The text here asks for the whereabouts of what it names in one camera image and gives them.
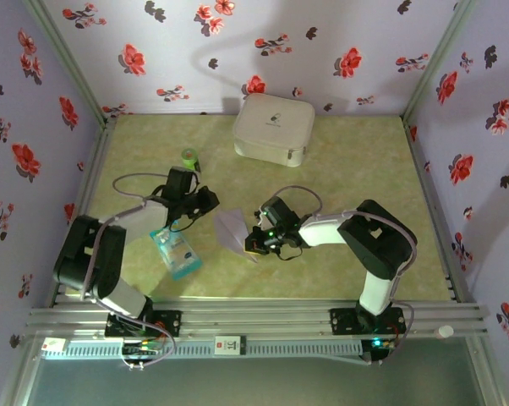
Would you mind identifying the green bottle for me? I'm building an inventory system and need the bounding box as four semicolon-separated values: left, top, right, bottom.
181;147;203;173

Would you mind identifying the blue and white pouch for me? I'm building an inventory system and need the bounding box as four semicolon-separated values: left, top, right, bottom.
149;226;205;282

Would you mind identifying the white zip case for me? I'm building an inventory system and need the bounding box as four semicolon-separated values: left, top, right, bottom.
232;92;316;168

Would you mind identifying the white label card red corner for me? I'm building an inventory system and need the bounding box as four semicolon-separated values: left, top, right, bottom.
214;335;247;356

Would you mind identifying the small circuit board with led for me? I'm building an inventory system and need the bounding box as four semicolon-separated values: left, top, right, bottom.
369;336;398;353
122;341;163;360

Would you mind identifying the small white sticker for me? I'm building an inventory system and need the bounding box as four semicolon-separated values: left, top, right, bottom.
41;337;68;354

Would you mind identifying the thin black right gripper wire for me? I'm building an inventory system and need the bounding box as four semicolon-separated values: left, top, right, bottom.
275;247;304;262

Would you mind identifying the thin black gripper wire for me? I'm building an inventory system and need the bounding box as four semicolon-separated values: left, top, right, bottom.
275;247;304;262
167;211;199;233

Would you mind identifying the thin black left gripper wire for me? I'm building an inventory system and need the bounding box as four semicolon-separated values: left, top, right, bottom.
167;211;199;233

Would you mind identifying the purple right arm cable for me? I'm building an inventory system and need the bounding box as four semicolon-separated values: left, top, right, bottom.
273;185;419;367

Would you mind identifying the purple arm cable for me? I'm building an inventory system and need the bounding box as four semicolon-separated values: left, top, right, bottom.
79;172;175;371
273;185;419;367

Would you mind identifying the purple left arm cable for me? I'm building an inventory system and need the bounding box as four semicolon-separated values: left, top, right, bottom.
79;172;175;371

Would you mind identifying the aluminium rail beam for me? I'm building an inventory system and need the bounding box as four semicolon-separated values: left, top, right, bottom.
25;299;490;339

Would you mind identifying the aluminium side rail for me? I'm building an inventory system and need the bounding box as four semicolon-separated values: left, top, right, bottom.
402;118;478;304
47;118;118;308

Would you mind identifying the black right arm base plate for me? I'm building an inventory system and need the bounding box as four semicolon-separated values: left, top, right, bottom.
329;306;408;337

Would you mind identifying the grey slotted cable duct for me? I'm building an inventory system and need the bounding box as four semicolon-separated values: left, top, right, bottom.
42;340;364;360

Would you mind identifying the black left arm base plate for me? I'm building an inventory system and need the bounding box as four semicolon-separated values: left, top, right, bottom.
105;308;183;339

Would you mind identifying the aluminium corner post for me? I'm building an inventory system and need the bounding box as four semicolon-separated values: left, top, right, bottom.
24;0;112;123
402;0;478;122

